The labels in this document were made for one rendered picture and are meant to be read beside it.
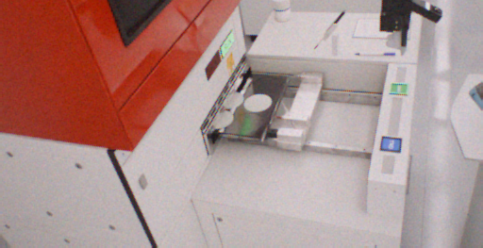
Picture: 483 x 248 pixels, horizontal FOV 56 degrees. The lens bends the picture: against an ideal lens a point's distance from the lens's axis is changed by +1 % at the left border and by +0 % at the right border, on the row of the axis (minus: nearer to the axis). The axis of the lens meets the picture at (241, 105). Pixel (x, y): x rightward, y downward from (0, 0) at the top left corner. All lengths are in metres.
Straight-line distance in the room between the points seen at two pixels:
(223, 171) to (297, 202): 0.28
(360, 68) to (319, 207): 0.57
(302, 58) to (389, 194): 0.66
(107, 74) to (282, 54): 0.93
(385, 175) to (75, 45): 0.83
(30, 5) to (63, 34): 0.07
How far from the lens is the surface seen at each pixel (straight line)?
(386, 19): 1.37
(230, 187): 1.46
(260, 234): 1.48
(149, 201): 1.25
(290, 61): 1.74
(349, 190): 1.41
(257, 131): 1.50
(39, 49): 0.99
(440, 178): 2.59
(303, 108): 1.60
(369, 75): 1.71
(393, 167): 1.29
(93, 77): 0.95
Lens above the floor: 1.89
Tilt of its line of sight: 38 degrees down
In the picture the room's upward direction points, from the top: 11 degrees counter-clockwise
